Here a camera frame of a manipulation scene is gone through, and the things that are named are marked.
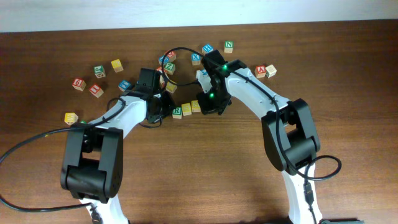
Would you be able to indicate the white picture block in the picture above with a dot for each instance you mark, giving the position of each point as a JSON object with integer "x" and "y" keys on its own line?
{"x": 270, "y": 71}

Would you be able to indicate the red A block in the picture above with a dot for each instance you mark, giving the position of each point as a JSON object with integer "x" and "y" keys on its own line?
{"x": 260, "y": 71}

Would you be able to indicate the red 6 block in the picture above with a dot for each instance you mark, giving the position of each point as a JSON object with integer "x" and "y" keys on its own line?
{"x": 79, "y": 84}

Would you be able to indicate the yellow M block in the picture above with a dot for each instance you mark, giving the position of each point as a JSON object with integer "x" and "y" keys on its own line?
{"x": 70, "y": 118}

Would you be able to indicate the green R block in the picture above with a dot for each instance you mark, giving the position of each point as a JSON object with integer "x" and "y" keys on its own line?
{"x": 177, "y": 113}

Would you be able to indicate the blue T block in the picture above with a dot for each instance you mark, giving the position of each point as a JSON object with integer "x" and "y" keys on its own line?
{"x": 125, "y": 85}

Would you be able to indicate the yellow S block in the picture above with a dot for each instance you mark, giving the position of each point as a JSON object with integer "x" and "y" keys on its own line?
{"x": 186, "y": 109}
{"x": 195, "y": 106}

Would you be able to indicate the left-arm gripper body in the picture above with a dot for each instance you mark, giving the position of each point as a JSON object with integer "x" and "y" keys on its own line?
{"x": 168, "y": 101}

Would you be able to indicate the blue D block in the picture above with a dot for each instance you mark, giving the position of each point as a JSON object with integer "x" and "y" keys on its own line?
{"x": 163, "y": 60}

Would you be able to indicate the leaf picture block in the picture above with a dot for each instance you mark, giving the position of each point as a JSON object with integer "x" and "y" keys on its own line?
{"x": 161, "y": 82}

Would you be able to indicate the red I block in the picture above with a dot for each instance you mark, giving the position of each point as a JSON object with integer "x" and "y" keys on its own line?
{"x": 96, "y": 90}

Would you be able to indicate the green N block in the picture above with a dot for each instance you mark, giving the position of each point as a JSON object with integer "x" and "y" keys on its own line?
{"x": 228, "y": 47}

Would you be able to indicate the red Q block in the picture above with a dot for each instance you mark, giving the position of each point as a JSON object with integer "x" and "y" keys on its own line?
{"x": 171, "y": 56}

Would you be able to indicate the blue H block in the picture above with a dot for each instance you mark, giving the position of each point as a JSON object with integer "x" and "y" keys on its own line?
{"x": 207, "y": 48}

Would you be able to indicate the yellow block far left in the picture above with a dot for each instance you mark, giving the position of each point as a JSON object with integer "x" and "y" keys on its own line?
{"x": 117, "y": 65}

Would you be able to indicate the blue P block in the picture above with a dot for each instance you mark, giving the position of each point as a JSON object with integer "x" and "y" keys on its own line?
{"x": 204, "y": 72}

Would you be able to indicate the red U block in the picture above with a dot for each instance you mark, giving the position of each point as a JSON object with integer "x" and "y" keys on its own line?
{"x": 159, "y": 69}

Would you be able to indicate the blue X block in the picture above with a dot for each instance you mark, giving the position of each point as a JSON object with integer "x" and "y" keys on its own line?
{"x": 196, "y": 59}

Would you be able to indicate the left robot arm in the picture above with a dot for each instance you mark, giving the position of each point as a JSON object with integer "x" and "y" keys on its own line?
{"x": 92, "y": 168}

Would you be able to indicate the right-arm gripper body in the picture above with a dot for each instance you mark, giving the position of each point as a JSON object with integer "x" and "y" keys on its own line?
{"x": 216, "y": 101}

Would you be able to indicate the green Z block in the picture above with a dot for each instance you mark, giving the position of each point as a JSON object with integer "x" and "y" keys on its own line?
{"x": 169, "y": 68}

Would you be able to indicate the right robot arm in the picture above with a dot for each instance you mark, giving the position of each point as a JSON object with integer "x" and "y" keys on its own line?
{"x": 290, "y": 138}

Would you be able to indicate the yellow C block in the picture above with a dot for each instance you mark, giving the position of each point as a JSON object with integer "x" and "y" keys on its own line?
{"x": 170, "y": 87}

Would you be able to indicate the green J block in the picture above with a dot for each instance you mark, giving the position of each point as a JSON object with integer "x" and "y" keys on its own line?
{"x": 99, "y": 71}

